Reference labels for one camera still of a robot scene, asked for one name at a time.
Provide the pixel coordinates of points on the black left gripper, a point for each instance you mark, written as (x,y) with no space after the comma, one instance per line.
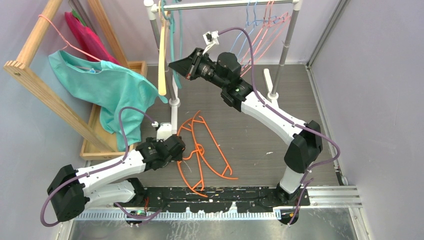
(154,141)

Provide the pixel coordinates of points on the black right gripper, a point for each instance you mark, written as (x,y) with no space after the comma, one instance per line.
(189,66)

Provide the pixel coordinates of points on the teal plastic hanger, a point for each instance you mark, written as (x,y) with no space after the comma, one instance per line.
(172,28)

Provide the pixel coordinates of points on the blue wire hanger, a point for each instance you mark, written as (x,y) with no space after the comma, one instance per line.
(252,26)
(247,21)

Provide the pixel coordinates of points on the beige plastic hanger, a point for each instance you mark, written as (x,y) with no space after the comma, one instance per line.
(162,49)

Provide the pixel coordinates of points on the pink wire hanger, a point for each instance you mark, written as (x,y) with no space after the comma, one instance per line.
(244,54)
(269,29)

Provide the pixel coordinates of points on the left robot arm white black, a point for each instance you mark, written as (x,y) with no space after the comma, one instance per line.
(112,182)

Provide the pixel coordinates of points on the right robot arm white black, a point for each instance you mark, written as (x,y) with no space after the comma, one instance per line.
(303,139)

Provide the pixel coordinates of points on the wooden tray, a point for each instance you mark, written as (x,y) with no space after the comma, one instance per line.
(88,151)

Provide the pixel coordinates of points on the teal t-shirt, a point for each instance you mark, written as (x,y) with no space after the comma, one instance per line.
(123,94)

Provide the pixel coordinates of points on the red garment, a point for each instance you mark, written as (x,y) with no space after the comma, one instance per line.
(88,41)

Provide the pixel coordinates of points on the pink hanger holding shirt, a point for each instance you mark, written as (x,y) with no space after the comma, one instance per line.
(67,43)

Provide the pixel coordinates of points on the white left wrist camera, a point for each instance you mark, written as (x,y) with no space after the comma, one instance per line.
(163,130)

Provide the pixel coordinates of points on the white slotted cable duct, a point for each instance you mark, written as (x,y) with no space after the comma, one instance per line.
(117,215)

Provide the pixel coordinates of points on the wooden clothes rack frame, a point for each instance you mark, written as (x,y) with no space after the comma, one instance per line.
(20,70)

